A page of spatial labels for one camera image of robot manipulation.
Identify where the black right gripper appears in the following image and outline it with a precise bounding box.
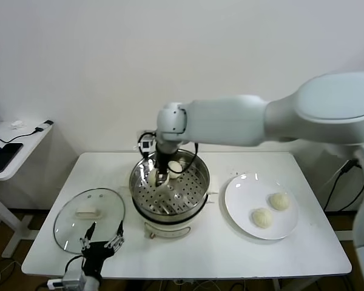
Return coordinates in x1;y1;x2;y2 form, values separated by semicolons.
156;151;171;186

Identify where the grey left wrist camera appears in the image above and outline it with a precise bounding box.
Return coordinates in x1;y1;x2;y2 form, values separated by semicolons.
62;269;87;291

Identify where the stainless steel steamer basket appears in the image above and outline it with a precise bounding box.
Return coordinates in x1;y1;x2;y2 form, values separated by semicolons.
120;148;220;216

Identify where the white steamed baozi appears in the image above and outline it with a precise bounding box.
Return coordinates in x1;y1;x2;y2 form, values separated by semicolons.
147;169;170;188
250;207;274;229
267;192;291;212
167;161;182;179

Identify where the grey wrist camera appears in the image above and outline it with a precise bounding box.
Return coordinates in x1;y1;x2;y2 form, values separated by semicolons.
62;269;87;291
136;130;157;158

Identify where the round glass pot lid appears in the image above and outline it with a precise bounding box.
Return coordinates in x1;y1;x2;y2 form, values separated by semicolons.
53;187;126;254

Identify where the black smartphone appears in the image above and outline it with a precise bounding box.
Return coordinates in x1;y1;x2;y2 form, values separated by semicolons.
0;142;24;174

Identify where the white round plate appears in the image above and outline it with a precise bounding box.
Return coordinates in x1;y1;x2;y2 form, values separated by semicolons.
224;172;300;241

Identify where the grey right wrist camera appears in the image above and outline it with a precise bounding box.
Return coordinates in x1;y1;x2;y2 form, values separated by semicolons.
136;130;157;158

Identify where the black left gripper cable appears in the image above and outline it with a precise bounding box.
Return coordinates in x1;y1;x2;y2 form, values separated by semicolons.
64;255;86;273

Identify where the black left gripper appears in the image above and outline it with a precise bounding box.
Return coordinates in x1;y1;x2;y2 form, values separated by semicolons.
79;220;125;276

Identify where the white electric cooker base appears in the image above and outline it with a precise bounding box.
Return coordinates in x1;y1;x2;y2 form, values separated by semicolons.
132;193;207;240

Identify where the black desk charging cable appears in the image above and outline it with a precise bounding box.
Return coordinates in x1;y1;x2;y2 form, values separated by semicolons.
0;127;46;144

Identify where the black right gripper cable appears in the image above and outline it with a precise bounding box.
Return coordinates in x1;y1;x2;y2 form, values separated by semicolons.
169;141;200;175

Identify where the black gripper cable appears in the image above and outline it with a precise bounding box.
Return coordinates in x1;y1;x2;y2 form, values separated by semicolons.
169;141;200;175
64;255;86;273

